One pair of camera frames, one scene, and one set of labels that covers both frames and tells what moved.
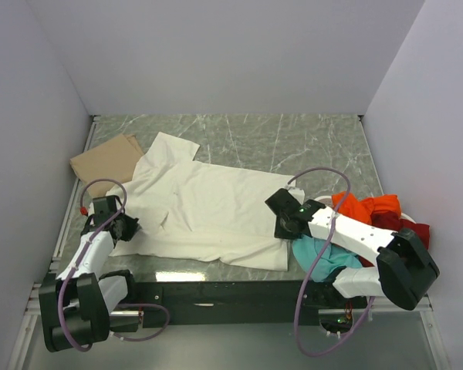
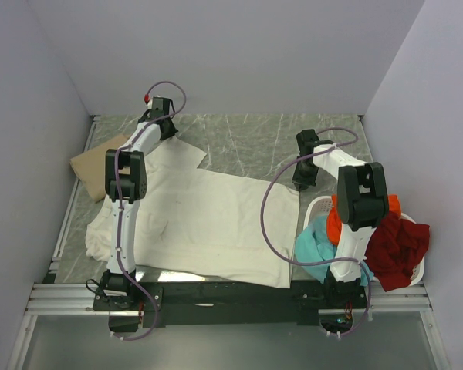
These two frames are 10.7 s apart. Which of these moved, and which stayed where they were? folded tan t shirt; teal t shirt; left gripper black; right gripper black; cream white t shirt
Moved: right gripper black; cream white t shirt; left gripper black
Stayed: teal t shirt; folded tan t shirt
